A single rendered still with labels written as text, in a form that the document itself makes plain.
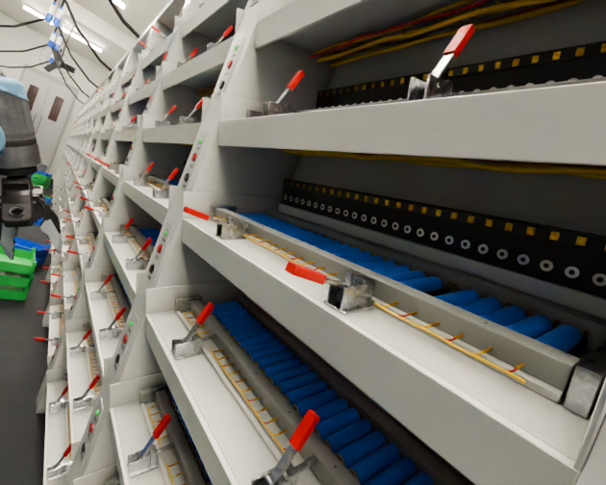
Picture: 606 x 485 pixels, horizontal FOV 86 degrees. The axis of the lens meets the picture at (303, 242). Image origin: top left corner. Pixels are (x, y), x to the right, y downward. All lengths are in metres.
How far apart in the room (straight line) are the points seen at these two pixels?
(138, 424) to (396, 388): 0.57
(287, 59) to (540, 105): 0.57
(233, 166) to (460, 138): 0.48
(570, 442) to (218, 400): 0.37
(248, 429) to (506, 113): 0.40
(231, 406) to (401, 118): 0.38
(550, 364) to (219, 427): 0.34
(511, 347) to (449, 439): 0.07
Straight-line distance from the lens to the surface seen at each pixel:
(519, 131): 0.27
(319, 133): 0.40
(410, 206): 0.47
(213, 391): 0.50
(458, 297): 0.34
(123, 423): 0.75
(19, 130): 0.86
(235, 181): 0.69
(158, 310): 0.70
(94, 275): 1.40
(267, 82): 0.73
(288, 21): 0.64
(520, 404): 0.25
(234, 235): 0.51
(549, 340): 0.30
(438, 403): 0.24
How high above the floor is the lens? 0.95
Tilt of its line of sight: 1 degrees down
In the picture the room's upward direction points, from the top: 21 degrees clockwise
